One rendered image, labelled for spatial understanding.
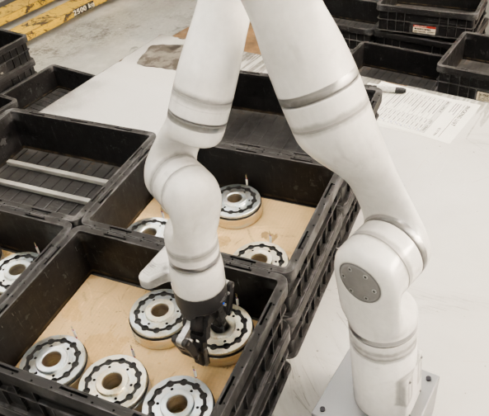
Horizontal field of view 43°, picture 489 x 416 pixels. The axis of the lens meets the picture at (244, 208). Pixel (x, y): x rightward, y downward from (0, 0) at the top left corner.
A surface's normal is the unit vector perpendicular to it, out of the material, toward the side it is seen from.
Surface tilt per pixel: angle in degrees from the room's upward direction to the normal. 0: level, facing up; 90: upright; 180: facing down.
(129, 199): 90
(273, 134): 0
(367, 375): 93
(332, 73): 65
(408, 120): 0
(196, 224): 107
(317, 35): 70
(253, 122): 0
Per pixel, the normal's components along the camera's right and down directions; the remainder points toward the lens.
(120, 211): 0.92, 0.19
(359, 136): 0.42, 0.35
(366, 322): -0.65, 0.57
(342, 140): 0.12, 0.57
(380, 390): -0.23, 0.65
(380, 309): -0.42, 0.68
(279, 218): -0.08, -0.76
